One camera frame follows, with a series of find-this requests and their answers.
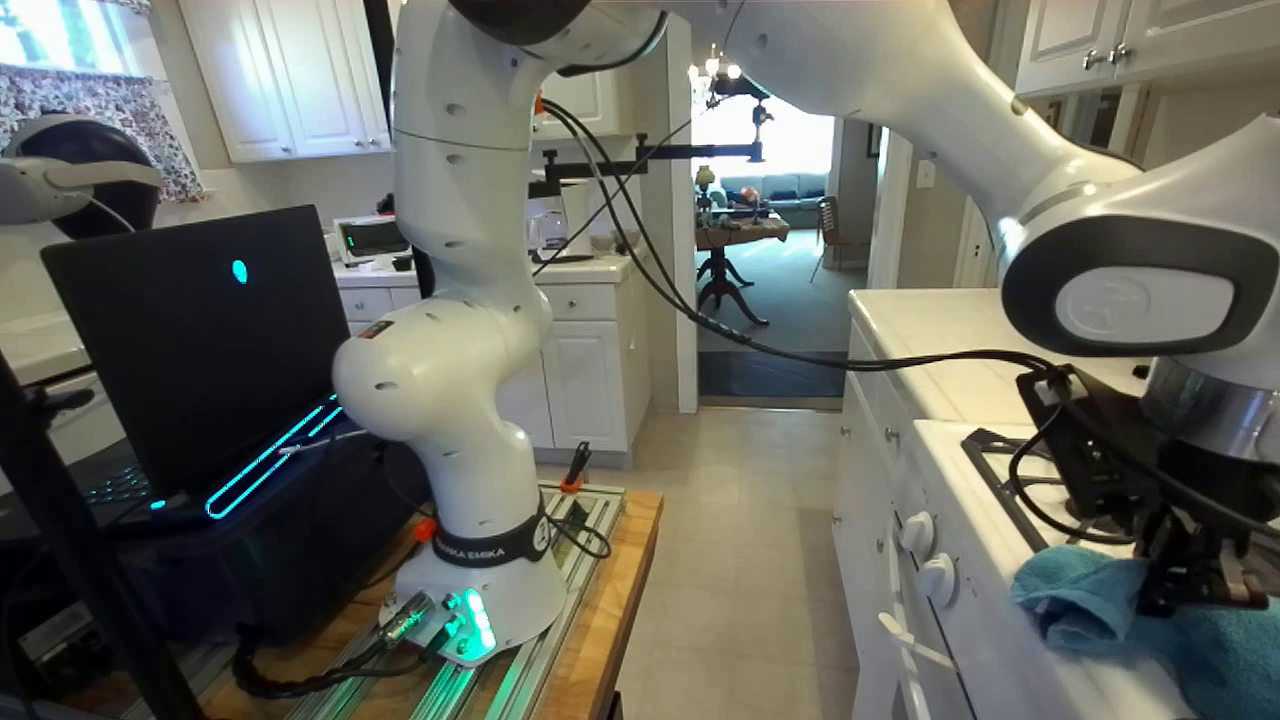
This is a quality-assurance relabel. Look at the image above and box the teal terry towel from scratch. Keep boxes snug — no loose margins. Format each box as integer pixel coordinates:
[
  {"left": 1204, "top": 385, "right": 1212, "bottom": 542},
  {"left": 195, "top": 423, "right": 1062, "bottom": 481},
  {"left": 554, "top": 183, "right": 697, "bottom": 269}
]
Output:
[{"left": 1009, "top": 540, "right": 1280, "bottom": 720}]

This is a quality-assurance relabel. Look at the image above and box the wooden table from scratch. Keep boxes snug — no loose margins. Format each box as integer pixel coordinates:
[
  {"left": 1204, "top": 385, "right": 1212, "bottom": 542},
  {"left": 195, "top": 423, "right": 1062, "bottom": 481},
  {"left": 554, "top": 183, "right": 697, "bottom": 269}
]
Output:
[{"left": 195, "top": 481, "right": 669, "bottom": 720}]

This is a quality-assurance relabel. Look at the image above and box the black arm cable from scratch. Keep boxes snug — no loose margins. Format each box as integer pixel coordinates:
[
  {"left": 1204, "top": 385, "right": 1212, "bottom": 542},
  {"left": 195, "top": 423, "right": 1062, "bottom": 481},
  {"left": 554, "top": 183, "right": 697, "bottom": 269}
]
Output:
[{"left": 536, "top": 97, "right": 1070, "bottom": 392}]

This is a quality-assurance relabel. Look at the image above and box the red black clamp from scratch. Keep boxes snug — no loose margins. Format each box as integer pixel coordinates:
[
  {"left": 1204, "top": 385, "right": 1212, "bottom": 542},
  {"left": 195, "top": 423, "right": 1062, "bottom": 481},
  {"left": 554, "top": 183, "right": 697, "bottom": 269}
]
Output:
[{"left": 552, "top": 435, "right": 596, "bottom": 502}]

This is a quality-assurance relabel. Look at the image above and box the white gas stove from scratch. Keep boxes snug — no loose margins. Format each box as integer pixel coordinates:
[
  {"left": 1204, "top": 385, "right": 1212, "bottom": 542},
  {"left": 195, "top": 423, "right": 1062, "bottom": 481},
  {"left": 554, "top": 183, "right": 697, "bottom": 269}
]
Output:
[{"left": 864, "top": 395, "right": 1280, "bottom": 720}]

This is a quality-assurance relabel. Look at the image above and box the grey curved bar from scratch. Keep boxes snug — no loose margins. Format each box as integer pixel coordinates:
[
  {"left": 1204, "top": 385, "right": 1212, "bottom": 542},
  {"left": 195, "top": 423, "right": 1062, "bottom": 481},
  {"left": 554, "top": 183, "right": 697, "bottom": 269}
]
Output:
[{"left": 0, "top": 155, "right": 164, "bottom": 226}]

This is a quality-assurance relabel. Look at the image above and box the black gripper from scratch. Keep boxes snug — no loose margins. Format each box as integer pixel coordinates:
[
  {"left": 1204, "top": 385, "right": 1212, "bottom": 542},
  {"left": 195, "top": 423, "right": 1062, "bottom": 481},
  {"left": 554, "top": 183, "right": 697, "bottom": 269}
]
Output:
[{"left": 1137, "top": 451, "right": 1280, "bottom": 620}]

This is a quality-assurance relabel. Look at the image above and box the white oven door handle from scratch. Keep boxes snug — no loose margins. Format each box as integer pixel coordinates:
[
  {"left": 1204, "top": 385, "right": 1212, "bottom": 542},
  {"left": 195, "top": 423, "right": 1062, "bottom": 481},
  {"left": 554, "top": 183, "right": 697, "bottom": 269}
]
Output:
[{"left": 871, "top": 605, "right": 937, "bottom": 720}]

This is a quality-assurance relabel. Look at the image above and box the black camera boom rod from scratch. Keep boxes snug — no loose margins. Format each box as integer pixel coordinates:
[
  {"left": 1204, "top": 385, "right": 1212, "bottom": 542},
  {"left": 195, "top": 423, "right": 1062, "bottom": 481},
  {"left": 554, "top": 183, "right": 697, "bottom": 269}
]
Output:
[{"left": 522, "top": 132, "right": 773, "bottom": 206}]

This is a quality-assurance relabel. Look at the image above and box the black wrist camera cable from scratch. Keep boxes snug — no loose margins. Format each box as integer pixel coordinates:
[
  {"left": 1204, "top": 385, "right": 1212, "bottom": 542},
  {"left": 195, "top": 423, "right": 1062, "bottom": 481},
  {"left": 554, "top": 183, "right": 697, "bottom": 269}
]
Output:
[{"left": 999, "top": 395, "right": 1137, "bottom": 546}]

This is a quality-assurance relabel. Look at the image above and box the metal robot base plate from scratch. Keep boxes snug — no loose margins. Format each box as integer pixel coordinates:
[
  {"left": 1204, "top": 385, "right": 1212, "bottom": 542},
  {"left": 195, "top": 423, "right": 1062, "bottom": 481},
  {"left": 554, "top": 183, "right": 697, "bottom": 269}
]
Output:
[{"left": 310, "top": 481, "right": 628, "bottom": 720}]

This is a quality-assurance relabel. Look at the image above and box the dark pedestal dining table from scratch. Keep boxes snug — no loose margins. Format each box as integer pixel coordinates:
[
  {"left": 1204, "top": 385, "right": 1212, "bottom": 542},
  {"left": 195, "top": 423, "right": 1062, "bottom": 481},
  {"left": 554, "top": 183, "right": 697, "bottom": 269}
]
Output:
[{"left": 692, "top": 204, "right": 790, "bottom": 330}]

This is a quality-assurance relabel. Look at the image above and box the white upper kitchen cabinet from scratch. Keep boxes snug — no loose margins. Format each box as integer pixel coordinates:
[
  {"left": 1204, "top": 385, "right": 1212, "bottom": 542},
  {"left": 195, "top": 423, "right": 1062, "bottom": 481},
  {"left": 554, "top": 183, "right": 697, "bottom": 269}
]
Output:
[
  {"left": 532, "top": 65, "right": 636, "bottom": 145},
  {"left": 170, "top": 0, "right": 394, "bottom": 168}
]

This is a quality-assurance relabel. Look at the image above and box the thick black base cable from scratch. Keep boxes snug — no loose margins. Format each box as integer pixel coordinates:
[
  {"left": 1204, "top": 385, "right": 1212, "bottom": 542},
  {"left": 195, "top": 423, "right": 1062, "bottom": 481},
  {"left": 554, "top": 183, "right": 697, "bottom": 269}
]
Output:
[{"left": 232, "top": 634, "right": 419, "bottom": 703}]

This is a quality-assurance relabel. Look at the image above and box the white stove knob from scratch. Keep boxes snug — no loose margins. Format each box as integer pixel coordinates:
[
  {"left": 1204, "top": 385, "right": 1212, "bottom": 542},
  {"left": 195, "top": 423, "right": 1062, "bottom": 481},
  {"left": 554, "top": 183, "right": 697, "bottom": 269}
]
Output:
[
  {"left": 897, "top": 506, "right": 937, "bottom": 565},
  {"left": 916, "top": 546, "right": 958, "bottom": 611}
]

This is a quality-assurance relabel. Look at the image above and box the black tripod leg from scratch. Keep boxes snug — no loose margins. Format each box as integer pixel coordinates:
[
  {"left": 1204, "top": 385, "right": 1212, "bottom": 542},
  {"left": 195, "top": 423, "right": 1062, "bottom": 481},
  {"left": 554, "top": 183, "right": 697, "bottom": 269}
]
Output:
[{"left": 0, "top": 350, "right": 202, "bottom": 720}]

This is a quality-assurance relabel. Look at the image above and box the white cabinet with metal knobs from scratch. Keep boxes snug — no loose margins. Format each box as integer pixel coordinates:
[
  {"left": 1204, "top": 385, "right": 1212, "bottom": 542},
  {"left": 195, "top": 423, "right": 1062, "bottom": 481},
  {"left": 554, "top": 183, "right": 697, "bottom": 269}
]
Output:
[{"left": 991, "top": 0, "right": 1280, "bottom": 98}]

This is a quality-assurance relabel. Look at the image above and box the white countertop appliance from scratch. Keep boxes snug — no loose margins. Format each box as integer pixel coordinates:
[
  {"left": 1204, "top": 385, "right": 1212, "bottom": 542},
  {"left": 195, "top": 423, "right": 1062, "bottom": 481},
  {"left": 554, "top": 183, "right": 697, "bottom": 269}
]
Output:
[{"left": 331, "top": 210, "right": 416, "bottom": 269}]

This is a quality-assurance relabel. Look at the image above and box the blue sofa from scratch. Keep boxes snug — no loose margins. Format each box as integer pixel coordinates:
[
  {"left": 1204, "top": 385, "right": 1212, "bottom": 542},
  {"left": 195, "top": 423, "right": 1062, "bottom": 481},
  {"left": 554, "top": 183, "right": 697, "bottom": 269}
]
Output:
[{"left": 717, "top": 168, "right": 830, "bottom": 232}]

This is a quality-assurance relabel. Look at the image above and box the floral window valance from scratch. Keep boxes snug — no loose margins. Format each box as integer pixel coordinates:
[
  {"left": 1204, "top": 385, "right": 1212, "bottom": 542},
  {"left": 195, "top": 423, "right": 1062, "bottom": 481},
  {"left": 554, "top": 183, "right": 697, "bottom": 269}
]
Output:
[{"left": 0, "top": 60, "right": 213, "bottom": 204}]

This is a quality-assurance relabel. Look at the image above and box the bright kitchen window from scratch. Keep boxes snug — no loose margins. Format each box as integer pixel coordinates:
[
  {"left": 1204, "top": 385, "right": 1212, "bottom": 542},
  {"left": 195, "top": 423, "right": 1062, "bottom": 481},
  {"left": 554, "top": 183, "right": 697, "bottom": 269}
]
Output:
[{"left": 0, "top": 0, "right": 153, "bottom": 76}]

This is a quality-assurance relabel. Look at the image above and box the dark round object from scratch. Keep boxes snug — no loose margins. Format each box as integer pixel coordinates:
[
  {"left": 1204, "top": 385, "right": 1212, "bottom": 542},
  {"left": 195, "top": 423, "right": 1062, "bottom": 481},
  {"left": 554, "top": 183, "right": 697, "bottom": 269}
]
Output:
[{"left": 12, "top": 115, "right": 164, "bottom": 244}]

